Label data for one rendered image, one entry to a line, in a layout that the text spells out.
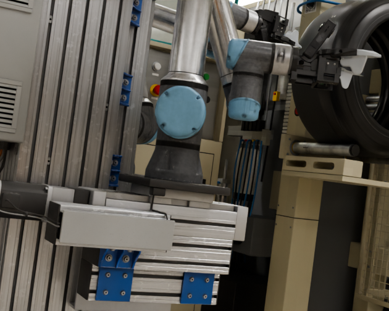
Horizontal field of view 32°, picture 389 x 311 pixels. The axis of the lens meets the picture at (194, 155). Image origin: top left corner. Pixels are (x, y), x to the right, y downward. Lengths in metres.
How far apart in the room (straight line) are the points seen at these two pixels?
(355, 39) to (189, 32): 0.93
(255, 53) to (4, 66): 0.61
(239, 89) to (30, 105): 0.53
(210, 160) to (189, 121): 1.39
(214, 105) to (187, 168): 1.33
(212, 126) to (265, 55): 1.41
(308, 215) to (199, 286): 1.10
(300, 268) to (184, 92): 1.42
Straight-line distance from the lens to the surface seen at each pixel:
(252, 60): 1.61
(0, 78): 1.70
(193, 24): 1.61
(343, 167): 2.42
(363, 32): 2.44
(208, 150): 2.93
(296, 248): 2.79
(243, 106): 1.59
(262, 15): 2.31
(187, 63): 1.59
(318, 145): 2.57
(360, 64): 1.62
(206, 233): 1.73
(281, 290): 2.81
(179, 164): 1.68
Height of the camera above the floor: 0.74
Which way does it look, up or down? 2 degrees up
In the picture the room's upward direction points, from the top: 7 degrees clockwise
